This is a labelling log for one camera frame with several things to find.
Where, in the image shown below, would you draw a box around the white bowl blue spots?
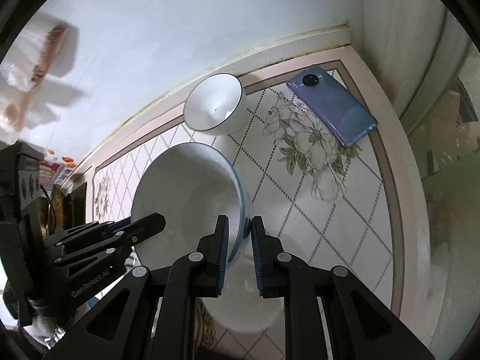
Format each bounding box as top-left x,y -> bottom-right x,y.
131,142 -> 251,270

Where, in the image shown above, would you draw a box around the plain white bowl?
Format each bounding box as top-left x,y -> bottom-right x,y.
202,255 -> 283,333

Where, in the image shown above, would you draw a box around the white bowl dark rim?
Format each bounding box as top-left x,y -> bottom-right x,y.
183,73 -> 247,136

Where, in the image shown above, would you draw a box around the patterned table mat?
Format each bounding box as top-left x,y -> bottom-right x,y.
86,46 -> 431,339

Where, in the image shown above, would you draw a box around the blue smartphone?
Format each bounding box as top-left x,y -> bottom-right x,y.
286,65 -> 377,147

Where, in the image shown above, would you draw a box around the plastic bag with fruit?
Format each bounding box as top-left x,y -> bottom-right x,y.
0,79 -> 37,146

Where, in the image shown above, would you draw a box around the glass sliding door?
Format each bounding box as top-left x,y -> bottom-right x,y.
409,46 -> 479,359

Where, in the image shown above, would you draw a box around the plastic bag red contents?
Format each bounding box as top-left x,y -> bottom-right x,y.
1,12 -> 79,92

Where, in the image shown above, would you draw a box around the colourful wall sticker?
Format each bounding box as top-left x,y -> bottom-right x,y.
39,149 -> 77,190

